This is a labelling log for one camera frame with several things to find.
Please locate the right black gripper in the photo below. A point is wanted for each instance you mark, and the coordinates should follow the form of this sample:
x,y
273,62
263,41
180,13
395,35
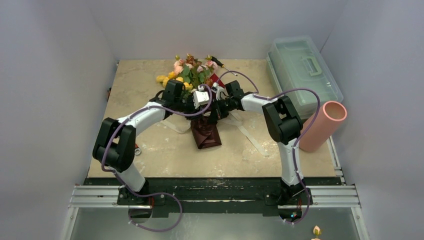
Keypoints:
x,y
216,110

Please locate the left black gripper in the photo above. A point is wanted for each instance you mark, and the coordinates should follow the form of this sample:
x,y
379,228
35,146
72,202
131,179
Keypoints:
x,y
193,110

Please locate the cream ribbon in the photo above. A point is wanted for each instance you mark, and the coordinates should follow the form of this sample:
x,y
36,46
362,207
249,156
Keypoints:
x,y
235,120

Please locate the flower bouquet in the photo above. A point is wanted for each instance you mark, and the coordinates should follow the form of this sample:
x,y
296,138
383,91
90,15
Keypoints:
x,y
192,88

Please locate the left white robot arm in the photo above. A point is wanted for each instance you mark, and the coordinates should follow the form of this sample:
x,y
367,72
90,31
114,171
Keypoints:
x,y
115,143

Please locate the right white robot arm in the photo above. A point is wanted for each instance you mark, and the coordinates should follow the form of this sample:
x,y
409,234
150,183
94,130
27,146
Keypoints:
x,y
283,125

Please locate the pink cylindrical vase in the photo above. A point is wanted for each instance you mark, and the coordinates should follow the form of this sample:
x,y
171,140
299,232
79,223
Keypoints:
x,y
330,116

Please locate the yellow black screwdriver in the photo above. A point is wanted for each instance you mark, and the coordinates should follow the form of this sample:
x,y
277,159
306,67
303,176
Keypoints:
x,y
218,63

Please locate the clear plastic storage box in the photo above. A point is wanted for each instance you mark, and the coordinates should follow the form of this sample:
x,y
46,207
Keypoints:
x,y
296,62

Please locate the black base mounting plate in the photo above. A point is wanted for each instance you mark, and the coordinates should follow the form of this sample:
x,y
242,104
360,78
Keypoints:
x,y
233,195

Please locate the small pink flower bud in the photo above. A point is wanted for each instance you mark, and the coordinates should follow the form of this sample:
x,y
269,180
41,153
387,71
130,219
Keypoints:
x,y
317,232

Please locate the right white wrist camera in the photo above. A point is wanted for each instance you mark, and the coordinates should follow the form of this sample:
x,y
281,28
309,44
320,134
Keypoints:
x,y
218,90

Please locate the adjustable wrench with red handle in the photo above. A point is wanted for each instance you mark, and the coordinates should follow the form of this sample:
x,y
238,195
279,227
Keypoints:
x,y
137,150

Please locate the aluminium rail frame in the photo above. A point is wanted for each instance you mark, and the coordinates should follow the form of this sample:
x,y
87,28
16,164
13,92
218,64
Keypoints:
x,y
337,210

